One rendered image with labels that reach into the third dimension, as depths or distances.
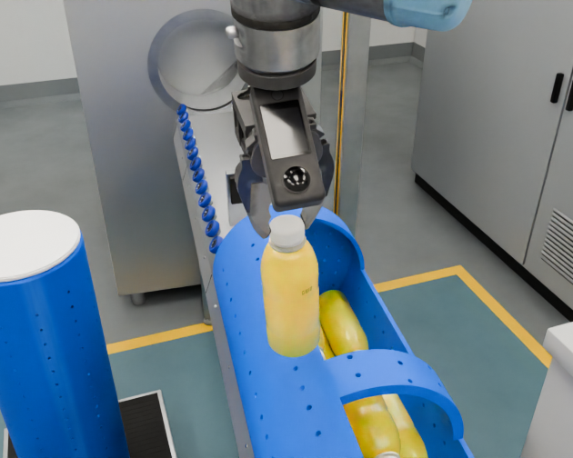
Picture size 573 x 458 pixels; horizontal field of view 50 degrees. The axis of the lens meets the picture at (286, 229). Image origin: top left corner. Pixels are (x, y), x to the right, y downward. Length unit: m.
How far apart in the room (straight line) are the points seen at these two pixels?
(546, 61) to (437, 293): 1.11
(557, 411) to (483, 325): 1.74
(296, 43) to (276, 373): 0.47
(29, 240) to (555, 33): 2.11
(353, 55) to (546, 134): 1.34
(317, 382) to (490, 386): 1.83
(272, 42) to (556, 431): 0.84
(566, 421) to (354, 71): 1.01
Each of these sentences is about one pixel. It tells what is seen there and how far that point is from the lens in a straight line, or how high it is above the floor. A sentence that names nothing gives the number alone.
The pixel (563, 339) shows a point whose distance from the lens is 1.05.
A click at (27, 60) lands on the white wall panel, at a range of 5.36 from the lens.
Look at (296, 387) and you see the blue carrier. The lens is 0.81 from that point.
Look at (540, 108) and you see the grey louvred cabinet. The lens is 2.84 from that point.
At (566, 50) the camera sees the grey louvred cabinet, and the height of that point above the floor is 1.10.
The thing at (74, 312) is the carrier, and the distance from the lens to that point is 1.49.
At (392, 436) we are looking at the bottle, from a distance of 0.83.
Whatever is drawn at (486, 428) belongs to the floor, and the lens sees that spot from 2.44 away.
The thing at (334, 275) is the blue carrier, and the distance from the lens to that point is 1.25.
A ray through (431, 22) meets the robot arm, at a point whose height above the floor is 1.69.
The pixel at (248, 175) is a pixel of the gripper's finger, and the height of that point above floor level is 1.52.
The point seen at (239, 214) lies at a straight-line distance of 1.63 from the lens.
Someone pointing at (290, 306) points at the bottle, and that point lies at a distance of 0.71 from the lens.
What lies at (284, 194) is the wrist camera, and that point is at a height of 1.54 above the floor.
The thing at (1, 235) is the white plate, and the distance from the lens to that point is 1.54.
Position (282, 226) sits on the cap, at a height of 1.44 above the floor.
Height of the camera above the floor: 1.80
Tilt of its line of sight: 33 degrees down
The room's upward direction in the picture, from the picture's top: straight up
